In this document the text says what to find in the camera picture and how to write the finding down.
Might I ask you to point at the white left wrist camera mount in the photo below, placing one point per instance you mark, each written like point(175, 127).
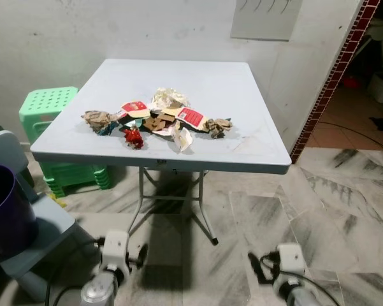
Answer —
point(116, 248)

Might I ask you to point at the red crumpled wrapper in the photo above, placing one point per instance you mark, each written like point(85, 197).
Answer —
point(134, 138)

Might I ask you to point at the teal plastic wrapper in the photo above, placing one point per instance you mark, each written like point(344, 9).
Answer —
point(108, 129)

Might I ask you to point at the yellow cloth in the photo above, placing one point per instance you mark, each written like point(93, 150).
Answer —
point(57, 201)

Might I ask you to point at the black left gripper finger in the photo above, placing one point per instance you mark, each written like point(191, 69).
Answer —
point(142, 256)

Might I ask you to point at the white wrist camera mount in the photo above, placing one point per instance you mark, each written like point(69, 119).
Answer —
point(291, 258)
point(116, 248)

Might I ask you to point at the red tile wall trim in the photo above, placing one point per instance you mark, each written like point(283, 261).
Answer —
point(334, 80)

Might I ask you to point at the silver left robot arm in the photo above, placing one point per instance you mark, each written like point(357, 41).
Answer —
point(99, 290)

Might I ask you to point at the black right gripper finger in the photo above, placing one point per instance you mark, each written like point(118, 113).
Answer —
point(255, 268)

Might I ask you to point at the white torn paper piece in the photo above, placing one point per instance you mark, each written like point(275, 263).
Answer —
point(185, 140)

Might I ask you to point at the white crumpled paper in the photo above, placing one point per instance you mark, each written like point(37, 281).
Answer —
point(169, 99)

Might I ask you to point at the grey folding table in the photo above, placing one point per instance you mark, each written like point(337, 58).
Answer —
point(197, 83)

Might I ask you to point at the grey wall poster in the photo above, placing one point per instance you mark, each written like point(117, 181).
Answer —
point(264, 22)

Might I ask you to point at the purple plastic rubbish bin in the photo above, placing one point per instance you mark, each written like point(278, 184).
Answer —
point(9, 210)

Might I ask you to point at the brown cardboard piece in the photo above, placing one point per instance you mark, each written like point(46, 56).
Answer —
point(158, 122)

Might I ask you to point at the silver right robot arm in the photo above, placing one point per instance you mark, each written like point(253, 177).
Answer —
point(296, 293)

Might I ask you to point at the small red object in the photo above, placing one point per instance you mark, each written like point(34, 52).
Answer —
point(350, 81)

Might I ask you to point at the green plastic stool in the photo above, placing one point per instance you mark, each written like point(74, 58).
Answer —
point(48, 102)

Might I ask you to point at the brown paper ball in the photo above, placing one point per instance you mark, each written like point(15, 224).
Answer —
point(219, 127)
point(97, 119)

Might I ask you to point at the red printed card packaging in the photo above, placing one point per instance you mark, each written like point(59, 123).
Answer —
point(135, 106)
point(191, 116)

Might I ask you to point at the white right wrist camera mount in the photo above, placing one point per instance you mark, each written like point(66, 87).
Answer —
point(291, 258)

